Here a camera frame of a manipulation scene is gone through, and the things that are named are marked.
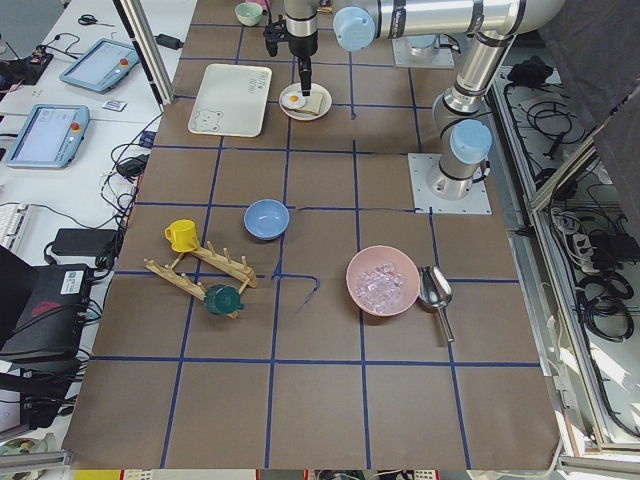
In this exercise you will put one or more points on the blue teach pendant near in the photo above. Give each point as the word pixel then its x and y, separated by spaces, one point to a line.
pixel 50 137

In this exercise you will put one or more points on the white bear tray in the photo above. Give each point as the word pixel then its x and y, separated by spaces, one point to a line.
pixel 231 101

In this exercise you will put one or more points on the black computer box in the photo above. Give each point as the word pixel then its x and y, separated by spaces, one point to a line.
pixel 41 308

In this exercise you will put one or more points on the fried egg toy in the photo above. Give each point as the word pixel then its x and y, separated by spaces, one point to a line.
pixel 293 100

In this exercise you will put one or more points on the blue teach pendant far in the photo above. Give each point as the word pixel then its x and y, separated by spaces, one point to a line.
pixel 101 67

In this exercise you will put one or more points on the green ceramic bowl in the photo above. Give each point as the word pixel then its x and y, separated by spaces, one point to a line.
pixel 249 13

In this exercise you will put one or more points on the pink bowl with ice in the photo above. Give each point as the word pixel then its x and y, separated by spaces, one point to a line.
pixel 382 280

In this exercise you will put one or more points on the dark green cup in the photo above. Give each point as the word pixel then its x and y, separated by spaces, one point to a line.
pixel 222 299

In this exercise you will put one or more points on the yellow mug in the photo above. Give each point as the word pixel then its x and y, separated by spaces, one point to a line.
pixel 182 235

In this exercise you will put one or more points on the bread slice on plate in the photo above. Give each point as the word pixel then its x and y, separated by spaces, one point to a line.
pixel 314 104

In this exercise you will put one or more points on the blue bowl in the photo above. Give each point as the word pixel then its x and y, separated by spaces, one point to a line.
pixel 266 219

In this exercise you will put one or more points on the blue teach pendant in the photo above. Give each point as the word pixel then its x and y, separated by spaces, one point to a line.
pixel 101 67
pixel 50 137

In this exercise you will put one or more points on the metal scoop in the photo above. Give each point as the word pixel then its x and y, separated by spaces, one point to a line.
pixel 436 293

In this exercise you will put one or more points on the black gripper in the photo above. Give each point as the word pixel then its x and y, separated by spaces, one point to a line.
pixel 303 44

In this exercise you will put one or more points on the black power adapter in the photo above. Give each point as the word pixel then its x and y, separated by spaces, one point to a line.
pixel 168 41

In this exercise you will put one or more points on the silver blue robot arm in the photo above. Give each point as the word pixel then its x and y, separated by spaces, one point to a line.
pixel 466 141
pixel 356 24

